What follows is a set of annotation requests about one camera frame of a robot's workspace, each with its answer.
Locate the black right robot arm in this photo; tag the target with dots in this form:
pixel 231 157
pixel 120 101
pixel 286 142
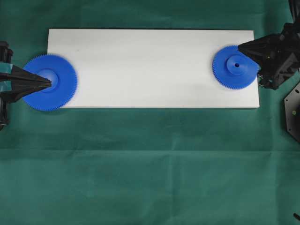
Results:
pixel 294 11

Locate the white rectangular board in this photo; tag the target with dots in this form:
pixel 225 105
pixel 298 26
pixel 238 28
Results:
pixel 134 68

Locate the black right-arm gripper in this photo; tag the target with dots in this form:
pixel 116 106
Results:
pixel 278 55

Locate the small blue gear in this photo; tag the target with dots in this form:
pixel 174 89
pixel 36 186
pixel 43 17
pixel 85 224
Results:
pixel 233 69

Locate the black cable tip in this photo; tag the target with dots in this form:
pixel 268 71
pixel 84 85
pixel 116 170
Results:
pixel 296 216

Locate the green cloth table cover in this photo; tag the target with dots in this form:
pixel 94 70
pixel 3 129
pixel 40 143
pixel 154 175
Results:
pixel 146 166

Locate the large blue gear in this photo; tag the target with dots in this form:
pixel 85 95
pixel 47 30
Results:
pixel 62 76

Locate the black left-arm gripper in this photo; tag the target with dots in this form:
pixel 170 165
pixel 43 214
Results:
pixel 16 75

